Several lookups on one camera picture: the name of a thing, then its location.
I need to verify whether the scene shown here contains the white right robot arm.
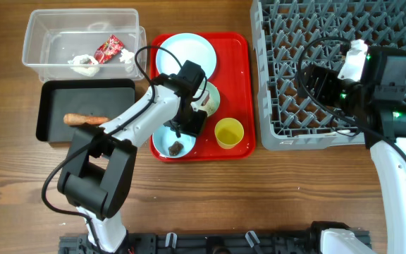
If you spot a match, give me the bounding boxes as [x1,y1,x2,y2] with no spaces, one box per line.
[295,37,406,253]

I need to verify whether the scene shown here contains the orange carrot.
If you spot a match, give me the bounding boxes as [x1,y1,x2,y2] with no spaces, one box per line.
[63,113,110,126]

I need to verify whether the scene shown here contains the black waste tray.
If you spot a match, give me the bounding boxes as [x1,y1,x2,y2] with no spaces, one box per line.
[36,79,135,143]

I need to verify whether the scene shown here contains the yellow cup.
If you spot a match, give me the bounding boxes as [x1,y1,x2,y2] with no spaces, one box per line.
[214,118,245,150]

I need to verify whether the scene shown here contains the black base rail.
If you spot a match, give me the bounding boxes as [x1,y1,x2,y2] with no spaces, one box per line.
[57,231,372,254]

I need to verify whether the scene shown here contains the brown food chunk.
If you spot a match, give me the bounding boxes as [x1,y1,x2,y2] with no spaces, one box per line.
[168,141,184,157]

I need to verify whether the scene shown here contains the green bowl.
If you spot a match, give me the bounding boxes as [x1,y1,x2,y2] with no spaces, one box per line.
[191,80,221,117]

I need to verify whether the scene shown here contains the grey dishwasher rack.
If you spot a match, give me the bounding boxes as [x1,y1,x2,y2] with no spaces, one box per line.
[250,0,406,151]

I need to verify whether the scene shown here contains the light blue bowl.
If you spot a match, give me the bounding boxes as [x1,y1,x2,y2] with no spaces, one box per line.
[152,126,197,159]

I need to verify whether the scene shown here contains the light blue plate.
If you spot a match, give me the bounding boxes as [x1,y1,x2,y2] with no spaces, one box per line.
[155,33,217,79]

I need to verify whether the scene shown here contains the red serving tray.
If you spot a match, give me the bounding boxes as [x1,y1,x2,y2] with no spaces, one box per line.
[149,32,256,162]

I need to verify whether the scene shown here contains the red snack wrapper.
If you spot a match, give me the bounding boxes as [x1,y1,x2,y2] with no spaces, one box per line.
[94,35,125,64]

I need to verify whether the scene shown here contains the white rice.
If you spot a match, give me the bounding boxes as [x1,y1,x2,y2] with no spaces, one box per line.
[204,101,215,111]

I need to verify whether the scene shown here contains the clear plastic bin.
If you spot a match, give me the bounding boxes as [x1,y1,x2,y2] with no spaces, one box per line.
[22,8,147,83]

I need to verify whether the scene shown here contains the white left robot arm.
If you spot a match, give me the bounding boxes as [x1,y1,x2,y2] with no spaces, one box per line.
[54,61,207,253]

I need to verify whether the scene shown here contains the small white tissue piece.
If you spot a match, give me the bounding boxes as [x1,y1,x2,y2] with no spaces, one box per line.
[119,49,135,73]

